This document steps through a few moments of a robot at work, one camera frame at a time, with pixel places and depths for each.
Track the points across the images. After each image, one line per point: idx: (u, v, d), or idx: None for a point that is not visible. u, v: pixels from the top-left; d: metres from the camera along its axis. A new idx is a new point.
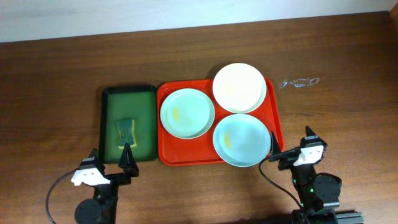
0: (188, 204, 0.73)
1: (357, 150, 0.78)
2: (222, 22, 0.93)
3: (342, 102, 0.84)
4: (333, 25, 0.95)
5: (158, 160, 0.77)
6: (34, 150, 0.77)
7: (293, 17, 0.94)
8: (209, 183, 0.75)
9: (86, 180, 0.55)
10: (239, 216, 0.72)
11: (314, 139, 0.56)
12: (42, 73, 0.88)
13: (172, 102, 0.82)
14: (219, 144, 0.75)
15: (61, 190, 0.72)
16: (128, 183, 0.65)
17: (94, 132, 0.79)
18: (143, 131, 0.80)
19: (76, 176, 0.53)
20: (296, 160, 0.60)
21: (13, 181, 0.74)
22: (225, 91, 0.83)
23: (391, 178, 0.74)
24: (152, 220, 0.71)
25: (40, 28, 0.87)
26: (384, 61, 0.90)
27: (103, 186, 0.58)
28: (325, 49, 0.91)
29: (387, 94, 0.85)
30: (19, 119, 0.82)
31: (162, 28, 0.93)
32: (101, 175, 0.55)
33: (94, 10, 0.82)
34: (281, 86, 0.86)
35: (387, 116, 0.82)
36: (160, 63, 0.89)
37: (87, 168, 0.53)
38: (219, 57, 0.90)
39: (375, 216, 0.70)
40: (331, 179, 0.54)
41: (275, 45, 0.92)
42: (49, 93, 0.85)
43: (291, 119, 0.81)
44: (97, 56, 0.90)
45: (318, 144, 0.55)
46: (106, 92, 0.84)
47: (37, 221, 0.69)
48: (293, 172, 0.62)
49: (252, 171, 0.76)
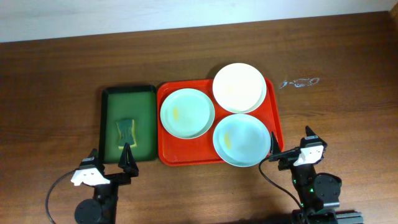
0: (188, 204, 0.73)
1: (357, 150, 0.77)
2: (222, 22, 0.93)
3: (343, 102, 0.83)
4: (335, 24, 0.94)
5: (157, 160, 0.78)
6: (35, 150, 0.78)
7: (293, 16, 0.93)
8: (208, 183, 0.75)
9: (86, 180, 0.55)
10: (238, 216, 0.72)
11: (314, 139, 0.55)
12: (43, 74, 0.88)
13: (172, 102, 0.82)
14: (218, 144, 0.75)
15: (62, 190, 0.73)
16: (128, 183, 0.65)
17: (94, 132, 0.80)
18: (143, 131, 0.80)
19: (76, 176, 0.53)
20: (296, 160, 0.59)
21: (15, 180, 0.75)
22: (225, 91, 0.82)
23: (392, 178, 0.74)
24: (152, 219, 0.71)
25: (41, 29, 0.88)
26: (385, 61, 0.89)
27: (103, 186, 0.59)
28: (326, 48, 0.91)
29: (388, 93, 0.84)
30: (21, 119, 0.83)
31: (162, 28, 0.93)
32: (101, 175, 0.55)
33: (94, 10, 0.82)
34: (281, 86, 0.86)
35: (388, 116, 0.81)
36: (160, 63, 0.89)
37: (87, 168, 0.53)
38: (219, 56, 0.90)
39: (375, 216, 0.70)
40: (331, 179, 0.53)
41: (276, 44, 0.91)
42: (50, 93, 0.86)
43: (291, 119, 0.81)
44: (98, 57, 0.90)
45: (318, 144, 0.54)
46: (106, 93, 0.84)
47: (38, 219, 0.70)
48: (293, 172, 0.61)
49: (252, 171, 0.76)
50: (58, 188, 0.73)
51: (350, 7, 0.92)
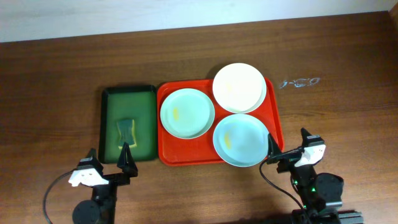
0: (188, 204, 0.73)
1: (357, 150, 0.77)
2: (222, 22, 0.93)
3: (342, 102, 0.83)
4: (334, 24, 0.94)
5: (158, 160, 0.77)
6: (35, 150, 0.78)
7: (293, 16, 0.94)
8: (209, 183, 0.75)
9: (84, 180, 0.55)
10: (239, 216, 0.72)
11: (316, 139, 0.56)
12: (43, 74, 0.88)
13: (172, 102, 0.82)
14: (218, 144, 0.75)
15: (62, 190, 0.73)
16: (127, 183, 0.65)
17: (94, 132, 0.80)
18: (143, 131, 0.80)
19: (74, 176, 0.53)
20: (298, 161, 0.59)
21: (15, 180, 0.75)
22: (225, 91, 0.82)
23: (392, 178, 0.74)
24: (152, 219, 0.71)
25: (40, 28, 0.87)
26: (385, 61, 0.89)
27: (101, 187, 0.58)
28: (326, 48, 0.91)
29: (388, 93, 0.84)
30: (20, 119, 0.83)
31: (162, 28, 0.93)
32: (99, 175, 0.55)
33: (94, 10, 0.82)
34: (281, 86, 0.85)
35: (388, 116, 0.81)
36: (160, 64, 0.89)
37: (85, 168, 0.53)
38: (219, 56, 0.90)
39: (375, 216, 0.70)
40: (333, 178, 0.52)
41: (276, 44, 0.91)
42: (50, 93, 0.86)
43: (291, 118, 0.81)
44: (97, 57, 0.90)
45: (321, 143, 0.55)
46: (106, 93, 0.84)
47: (38, 219, 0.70)
48: (293, 173, 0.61)
49: (252, 171, 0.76)
50: (58, 188, 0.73)
51: (349, 7, 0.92)
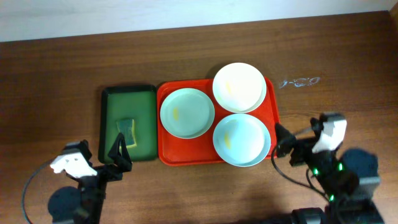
0: (188, 204, 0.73)
1: None
2: (222, 22, 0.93)
3: (342, 102, 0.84)
4: (335, 23, 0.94)
5: (157, 160, 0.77)
6: (34, 150, 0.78)
7: (293, 16, 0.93)
8: (209, 183, 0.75)
9: (68, 167, 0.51)
10: (239, 216, 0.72)
11: (335, 115, 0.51)
12: (42, 73, 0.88)
13: (172, 101, 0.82)
14: (219, 145, 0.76)
15: None
16: (120, 177, 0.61)
17: (94, 132, 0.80)
18: (143, 130, 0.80)
19: (58, 161, 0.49)
20: (317, 144, 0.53)
21: (15, 180, 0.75)
22: (225, 91, 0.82)
23: (392, 178, 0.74)
24: (152, 219, 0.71)
25: (40, 28, 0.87)
26: (385, 61, 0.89)
27: (87, 178, 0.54)
28: (326, 48, 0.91)
29: (388, 93, 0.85)
30: (19, 119, 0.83)
31: (162, 28, 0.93)
32: (86, 162, 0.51)
33: (94, 10, 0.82)
34: (281, 86, 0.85)
35: (387, 116, 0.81)
36: (160, 63, 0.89)
37: (71, 153, 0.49)
38: (219, 56, 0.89)
39: None
40: (362, 156, 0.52)
41: (276, 44, 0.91)
42: (49, 93, 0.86)
43: (291, 118, 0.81)
44: (97, 57, 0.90)
45: (341, 118, 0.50)
46: (105, 92, 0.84)
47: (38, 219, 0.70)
48: (312, 160, 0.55)
49: (252, 171, 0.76)
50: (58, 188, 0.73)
51: (350, 7, 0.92)
